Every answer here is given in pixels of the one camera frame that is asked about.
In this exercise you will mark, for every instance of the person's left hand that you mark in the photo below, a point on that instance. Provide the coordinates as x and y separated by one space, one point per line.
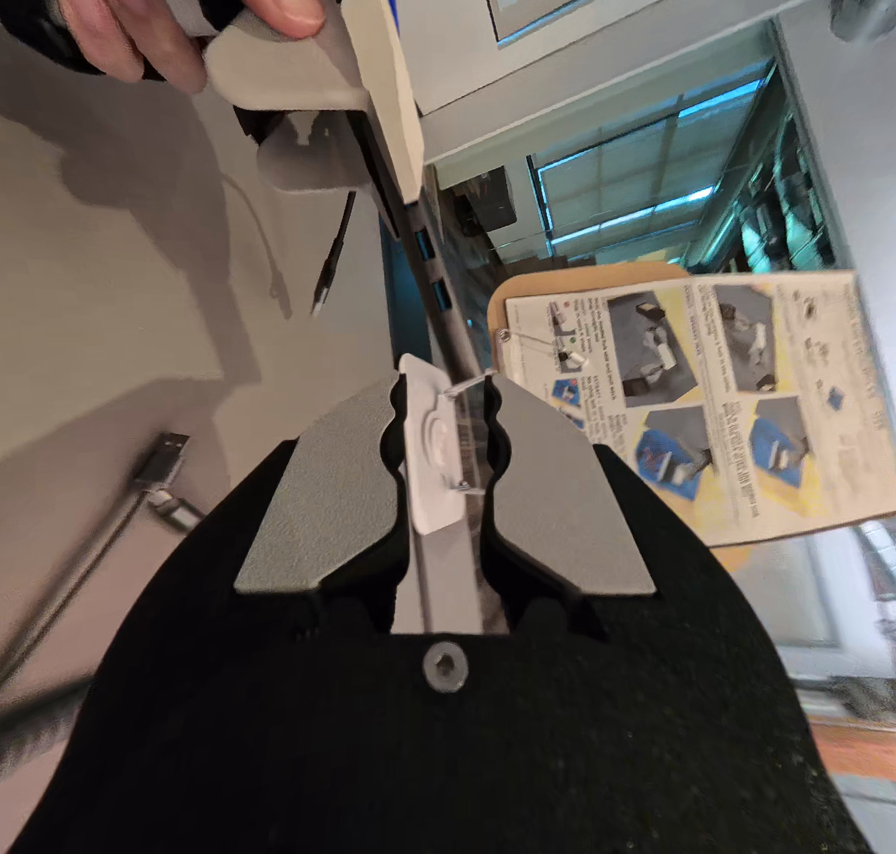
105 34

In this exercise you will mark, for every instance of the printed instruction sheet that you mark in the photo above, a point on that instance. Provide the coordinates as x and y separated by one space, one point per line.
700 392

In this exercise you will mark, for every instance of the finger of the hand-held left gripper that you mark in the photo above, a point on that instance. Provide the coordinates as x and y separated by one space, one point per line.
385 83

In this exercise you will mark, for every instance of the grey usb hub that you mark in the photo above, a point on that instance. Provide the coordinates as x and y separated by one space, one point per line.
432 266

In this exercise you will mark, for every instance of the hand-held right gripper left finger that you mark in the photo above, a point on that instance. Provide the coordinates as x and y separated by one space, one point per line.
329 497

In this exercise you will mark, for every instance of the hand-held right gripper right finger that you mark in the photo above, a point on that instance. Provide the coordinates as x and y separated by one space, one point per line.
560 497

